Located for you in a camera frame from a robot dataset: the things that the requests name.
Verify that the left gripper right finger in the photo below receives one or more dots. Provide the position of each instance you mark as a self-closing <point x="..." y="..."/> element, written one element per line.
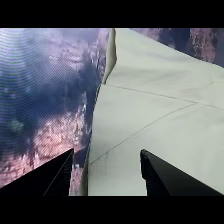
<point x="173" y="183"/>

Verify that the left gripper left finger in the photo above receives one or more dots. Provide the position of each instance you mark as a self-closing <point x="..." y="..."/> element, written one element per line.
<point x="50" y="180"/>

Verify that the beige garment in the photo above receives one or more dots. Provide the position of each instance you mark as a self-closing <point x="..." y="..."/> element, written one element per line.
<point x="156" y="116"/>

